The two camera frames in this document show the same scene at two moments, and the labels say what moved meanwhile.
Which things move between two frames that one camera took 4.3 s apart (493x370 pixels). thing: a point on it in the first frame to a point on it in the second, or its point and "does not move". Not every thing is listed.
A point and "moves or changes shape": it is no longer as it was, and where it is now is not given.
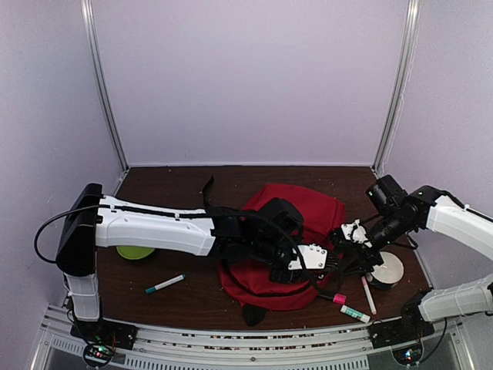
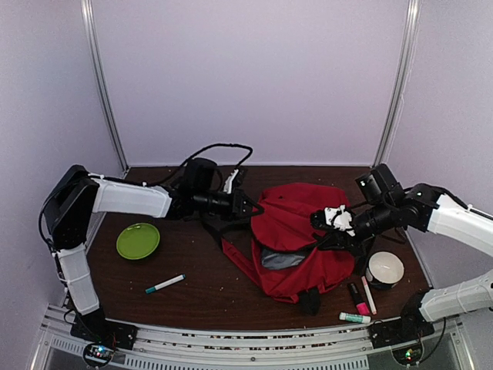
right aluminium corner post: (410, 40) does not move
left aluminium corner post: (88, 27) does not move
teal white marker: (165, 284) does not move
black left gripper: (300, 276) to (239, 198)
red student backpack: (323, 224) moves or changes shape
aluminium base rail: (445, 348) does not move
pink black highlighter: (336, 297) to (361, 305)
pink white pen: (369, 294) does not move
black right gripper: (362, 264) to (343, 240)
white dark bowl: (387, 274) does not move
